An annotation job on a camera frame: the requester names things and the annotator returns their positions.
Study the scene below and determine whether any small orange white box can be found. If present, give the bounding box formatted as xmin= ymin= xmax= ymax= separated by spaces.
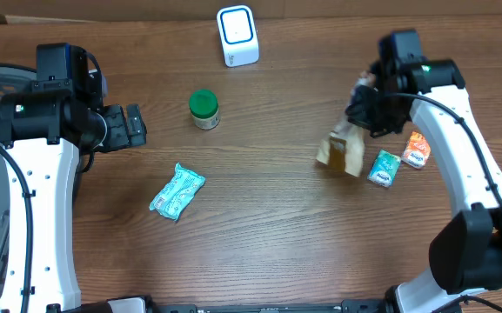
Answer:
xmin=401 ymin=131 xmax=431 ymax=169

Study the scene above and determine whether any beige brown snack pouch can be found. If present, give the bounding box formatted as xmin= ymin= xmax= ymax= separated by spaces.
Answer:
xmin=315 ymin=71 xmax=378 ymax=178

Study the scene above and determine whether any small teal white box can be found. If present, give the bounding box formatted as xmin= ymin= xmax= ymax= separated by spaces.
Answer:
xmin=367 ymin=150 xmax=401 ymax=188

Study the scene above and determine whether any teal snack packet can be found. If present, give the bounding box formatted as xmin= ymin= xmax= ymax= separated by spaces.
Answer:
xmin=149 ymin=163 xmax=206 ymax=221

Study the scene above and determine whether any green capped bottle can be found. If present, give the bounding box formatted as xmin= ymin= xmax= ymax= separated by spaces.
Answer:
xmin=189 ymin=90 xmax=220 ymax=130

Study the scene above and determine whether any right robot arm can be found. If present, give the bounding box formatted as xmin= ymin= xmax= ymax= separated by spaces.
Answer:
xmin=342 ymin=30 xmax=502 ymax=312

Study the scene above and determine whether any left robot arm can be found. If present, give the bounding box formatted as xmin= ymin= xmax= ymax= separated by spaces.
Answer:
xmin=0 ymin=43 xmax=152 ymax=312

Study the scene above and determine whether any white barcode scanner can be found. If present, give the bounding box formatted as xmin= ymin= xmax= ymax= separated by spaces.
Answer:
xmin=217 ymin=5 xmax=260 ymax=68

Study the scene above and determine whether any cardboard strip at table edge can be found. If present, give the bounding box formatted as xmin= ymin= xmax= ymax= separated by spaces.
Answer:
xmin=0 ymin=0 xmax=502 ymax=23

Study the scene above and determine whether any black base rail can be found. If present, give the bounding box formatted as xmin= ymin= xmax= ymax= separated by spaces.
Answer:
xmin=68 ymin=296 xmax=399 ymax=313

